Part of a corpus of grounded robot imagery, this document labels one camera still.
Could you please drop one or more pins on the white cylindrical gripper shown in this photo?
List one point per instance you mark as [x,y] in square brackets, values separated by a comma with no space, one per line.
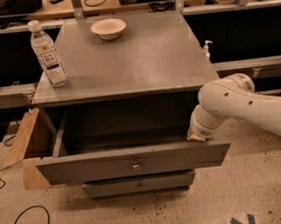
[202,130]

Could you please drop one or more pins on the grey top drawer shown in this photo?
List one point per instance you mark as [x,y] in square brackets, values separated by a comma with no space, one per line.
[88,150]

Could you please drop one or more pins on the grey drawer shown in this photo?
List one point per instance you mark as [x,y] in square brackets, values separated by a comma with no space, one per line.
[137,184]
[88,150]

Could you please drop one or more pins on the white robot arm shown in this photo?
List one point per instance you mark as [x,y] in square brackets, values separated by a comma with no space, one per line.
[233,97]

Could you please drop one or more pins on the grey bottom drawer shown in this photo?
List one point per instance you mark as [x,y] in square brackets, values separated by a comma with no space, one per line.
[137,184]

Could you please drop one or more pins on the grey drawer cabinet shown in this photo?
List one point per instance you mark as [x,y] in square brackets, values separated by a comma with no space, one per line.
[146,78]

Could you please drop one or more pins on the white pump dispenser bottle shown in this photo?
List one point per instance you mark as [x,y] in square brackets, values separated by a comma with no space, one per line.
[206,49]

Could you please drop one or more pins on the white paper bowl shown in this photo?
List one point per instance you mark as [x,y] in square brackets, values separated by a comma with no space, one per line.
[109,28]

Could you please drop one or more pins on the clear tea bottle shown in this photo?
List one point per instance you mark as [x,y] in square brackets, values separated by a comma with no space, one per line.
[46,52]

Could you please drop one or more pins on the wooden plank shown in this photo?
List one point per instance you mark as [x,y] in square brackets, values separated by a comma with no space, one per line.
[22,138]

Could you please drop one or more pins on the black bag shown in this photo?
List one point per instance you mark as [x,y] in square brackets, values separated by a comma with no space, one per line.
[19,7]

